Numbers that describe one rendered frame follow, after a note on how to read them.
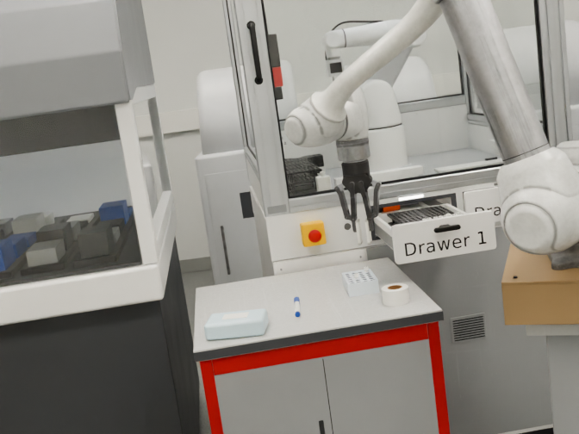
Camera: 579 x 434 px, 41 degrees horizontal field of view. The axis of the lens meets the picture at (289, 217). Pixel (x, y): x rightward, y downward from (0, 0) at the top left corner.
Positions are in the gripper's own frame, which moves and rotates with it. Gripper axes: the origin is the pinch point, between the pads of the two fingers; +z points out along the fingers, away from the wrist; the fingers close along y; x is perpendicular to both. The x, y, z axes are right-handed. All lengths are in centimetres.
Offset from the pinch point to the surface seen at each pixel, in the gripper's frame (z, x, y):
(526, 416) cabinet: 80, -48, -37
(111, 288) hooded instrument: 5, 23, 68
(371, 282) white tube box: 12.4, 7.9, -2.2
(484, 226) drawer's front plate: 3.4, -9.5, -32.2
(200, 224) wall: 57, -312, 193
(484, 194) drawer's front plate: 1, -44, -31
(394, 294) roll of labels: 12.7, 19.3, -10.2
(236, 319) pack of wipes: 11.1, 38.2, 26.0
